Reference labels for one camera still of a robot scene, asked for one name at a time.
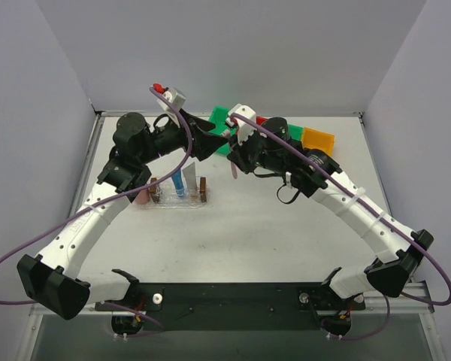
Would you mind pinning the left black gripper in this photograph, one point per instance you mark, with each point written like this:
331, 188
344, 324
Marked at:
192, 136

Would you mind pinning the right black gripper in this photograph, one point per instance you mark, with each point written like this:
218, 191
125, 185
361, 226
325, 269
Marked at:
242, 151

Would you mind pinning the blue toothpaste tube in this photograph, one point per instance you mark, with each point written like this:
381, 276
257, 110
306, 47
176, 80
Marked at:
178, 184

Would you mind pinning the pink cup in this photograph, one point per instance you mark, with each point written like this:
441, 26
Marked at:
142, 198

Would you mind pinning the clear rack with brown ends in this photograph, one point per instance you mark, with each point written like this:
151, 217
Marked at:
165, 195

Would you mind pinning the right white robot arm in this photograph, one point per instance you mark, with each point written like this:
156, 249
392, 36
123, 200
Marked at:
398, 249

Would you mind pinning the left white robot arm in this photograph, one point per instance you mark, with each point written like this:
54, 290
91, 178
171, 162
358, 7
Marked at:
51, 277

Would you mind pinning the clear textured acrylic tray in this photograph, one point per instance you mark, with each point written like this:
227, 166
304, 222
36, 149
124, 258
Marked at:
200, 190

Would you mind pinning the red bin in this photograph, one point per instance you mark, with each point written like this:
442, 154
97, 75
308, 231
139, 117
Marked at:
261, 120

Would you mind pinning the green bin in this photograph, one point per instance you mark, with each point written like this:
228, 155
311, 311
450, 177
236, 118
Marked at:
295, 132
218, 118

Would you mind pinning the yellow bin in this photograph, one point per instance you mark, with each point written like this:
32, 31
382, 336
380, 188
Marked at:
314, 139

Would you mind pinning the far green bin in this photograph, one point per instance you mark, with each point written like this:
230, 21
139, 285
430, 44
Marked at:
218, 118

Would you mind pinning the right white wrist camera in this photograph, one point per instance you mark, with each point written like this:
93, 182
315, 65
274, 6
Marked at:
243, 129

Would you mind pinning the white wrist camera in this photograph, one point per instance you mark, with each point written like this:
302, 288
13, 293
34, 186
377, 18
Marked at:
243, 129
173, 96

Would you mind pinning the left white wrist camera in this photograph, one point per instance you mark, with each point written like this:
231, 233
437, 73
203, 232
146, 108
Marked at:
173, 96

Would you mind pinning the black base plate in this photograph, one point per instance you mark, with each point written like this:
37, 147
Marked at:
235, 307

